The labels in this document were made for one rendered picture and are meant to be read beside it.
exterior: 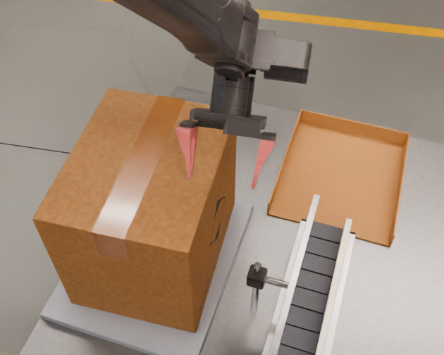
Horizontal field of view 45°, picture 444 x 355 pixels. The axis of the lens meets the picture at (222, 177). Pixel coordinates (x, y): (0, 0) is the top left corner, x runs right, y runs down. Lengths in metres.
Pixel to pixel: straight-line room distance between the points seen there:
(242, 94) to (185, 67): 2.11
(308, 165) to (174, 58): 1.74
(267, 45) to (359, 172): 0.61
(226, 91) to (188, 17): 0.20
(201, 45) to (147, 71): 2.22
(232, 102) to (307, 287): 0.42
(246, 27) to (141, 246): 0.34
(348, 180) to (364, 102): 1.49
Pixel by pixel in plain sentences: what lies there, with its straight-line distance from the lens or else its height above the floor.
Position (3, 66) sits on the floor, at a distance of 3.04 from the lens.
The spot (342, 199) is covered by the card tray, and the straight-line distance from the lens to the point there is 1.20.
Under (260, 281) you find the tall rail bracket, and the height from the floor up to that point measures 0.97.
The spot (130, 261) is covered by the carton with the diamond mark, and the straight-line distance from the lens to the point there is 0.83.
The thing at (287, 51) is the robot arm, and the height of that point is 1.34.
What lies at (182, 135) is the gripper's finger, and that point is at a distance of 0.73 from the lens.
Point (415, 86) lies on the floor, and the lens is 2.87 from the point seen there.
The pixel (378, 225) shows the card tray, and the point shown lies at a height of 0.83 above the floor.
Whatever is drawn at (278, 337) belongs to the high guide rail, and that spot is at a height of 0.96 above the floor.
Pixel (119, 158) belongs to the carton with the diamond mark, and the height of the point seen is 1.12.
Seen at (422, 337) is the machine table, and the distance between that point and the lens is 1.08.
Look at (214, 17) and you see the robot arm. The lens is 0.58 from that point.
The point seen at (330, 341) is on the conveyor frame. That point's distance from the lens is 0.98.
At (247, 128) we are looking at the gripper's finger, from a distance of 0.72.
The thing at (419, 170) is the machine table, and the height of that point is 0.83.
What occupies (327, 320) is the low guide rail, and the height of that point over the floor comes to 0.91.
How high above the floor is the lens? 1.76
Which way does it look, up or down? 50 degrees down
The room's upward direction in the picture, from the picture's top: straight up
